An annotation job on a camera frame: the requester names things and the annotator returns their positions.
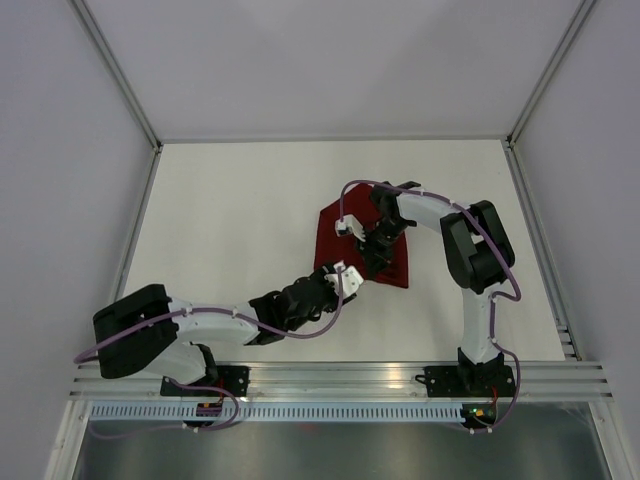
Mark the aluminium front rail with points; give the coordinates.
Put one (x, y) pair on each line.
(563, 381)

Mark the white slotted cable duct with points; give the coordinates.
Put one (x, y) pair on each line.
(270, 411)

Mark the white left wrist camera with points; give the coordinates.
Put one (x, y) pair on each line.
(345, 279)

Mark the aluminium right frame post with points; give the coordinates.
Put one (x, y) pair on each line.
(570, 35)

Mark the dark red cloth napkin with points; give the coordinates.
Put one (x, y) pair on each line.
(368, 204)

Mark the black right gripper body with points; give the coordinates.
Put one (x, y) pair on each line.
(378, 243)

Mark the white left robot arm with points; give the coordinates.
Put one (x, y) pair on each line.
(149, 330)

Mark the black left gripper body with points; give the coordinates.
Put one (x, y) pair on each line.
(329, 302)

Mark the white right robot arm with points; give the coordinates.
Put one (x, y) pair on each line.
(478, 255)

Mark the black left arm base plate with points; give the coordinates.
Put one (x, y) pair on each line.
(233, 379)

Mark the aluminium left frame post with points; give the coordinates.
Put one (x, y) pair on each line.
(99, 41)

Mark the aluminium frame post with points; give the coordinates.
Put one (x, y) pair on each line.
(570, 35)
(99, 41)

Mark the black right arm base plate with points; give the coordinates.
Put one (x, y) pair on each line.
(449, 382)

